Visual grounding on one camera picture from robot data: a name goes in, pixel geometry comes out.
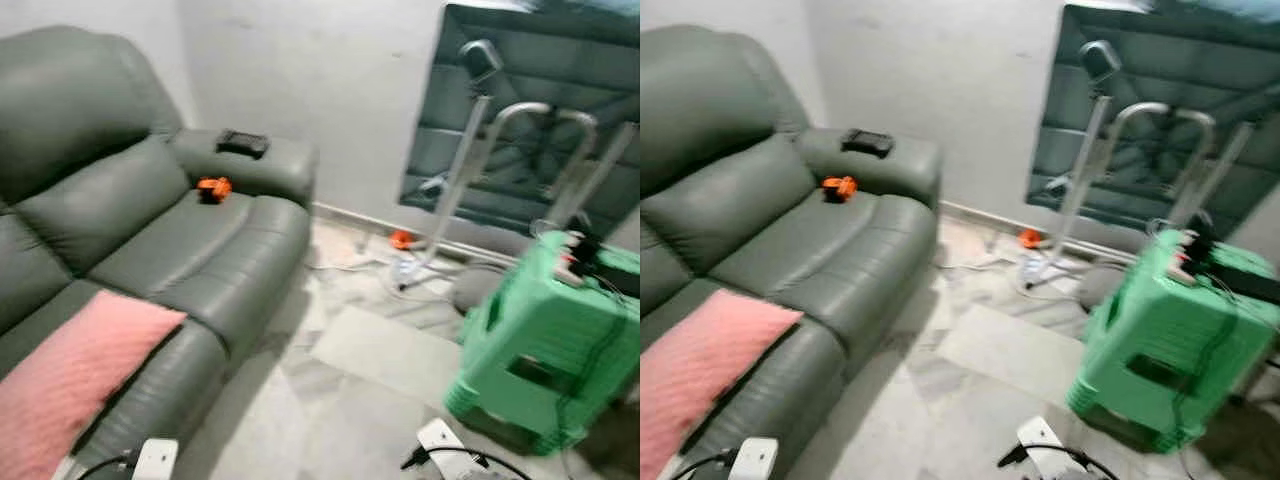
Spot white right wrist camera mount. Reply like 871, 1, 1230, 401
415, 418, 466, 480
1015, 416, 1066, 480

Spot silver metal walker frame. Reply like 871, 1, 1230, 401
1105, 100, 1256, 236
485, 100, 637, 236

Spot flat black device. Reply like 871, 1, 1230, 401
840, 129, 894, 160
216, 129, 270, 160

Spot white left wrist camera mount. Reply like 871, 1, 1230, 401
130, 438, 179, 480
728, 437, 779, 480

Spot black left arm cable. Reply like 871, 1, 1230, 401
75, 450, 136, 480
675, 450, 733, 480

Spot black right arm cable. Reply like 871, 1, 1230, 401
400, 447, 531, 480
997, 445, 1121, 480

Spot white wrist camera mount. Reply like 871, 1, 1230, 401
1015, 416, 1066, 480
415, 418, 466, 480
130, 438, 179, 480
728, 437, 779, 480

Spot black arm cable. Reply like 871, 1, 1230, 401
75, 450, 136, 480
997, 445, 1121, 480
400, 447, 531, 480
675, 450, 733, 480

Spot dark green leather sofa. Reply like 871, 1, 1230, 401
0, 25, 319, 480
640, 25, 943, 480

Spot silver pole stand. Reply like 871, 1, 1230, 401
1025, 40, 1123, 291
400, 40, 506, 291

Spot black equipment on stools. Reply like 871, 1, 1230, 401
1180, 215, 1280, 306
565, 235, 641, 301

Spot dark green upturned furniture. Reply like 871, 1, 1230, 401
1027, 0, 1280, 241
400, 0, 641, 241

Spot green plastic stool stack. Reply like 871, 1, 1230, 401
445, 230, 641, 456
1065, 228, 1280, 453

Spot pink quilted pillow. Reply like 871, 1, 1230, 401
640, 288, 804, 480
0, 290, 188, 480

